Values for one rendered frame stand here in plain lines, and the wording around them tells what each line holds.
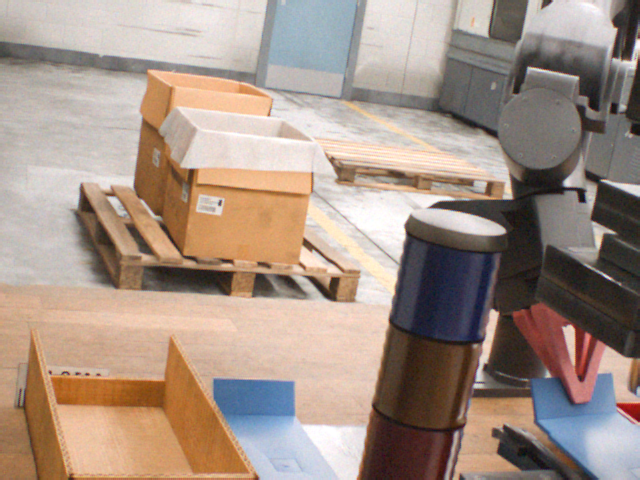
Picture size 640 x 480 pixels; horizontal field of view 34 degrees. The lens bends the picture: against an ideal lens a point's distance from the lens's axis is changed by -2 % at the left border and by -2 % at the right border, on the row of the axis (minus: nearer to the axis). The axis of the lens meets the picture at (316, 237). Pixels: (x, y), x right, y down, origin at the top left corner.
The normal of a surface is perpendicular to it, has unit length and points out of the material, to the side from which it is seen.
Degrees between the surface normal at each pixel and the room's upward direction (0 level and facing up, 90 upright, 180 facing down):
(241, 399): 60
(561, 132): 70
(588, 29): 24
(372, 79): 90
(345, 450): 0
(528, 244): 96
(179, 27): 90
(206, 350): 0
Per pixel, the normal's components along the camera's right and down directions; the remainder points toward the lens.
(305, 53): 0.27, 0.27
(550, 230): 0.33, -0.22
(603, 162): -0.95, -0.09
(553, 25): 0.03, -0.80
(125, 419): 0.16, -0.96
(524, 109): -0.23, -0.17
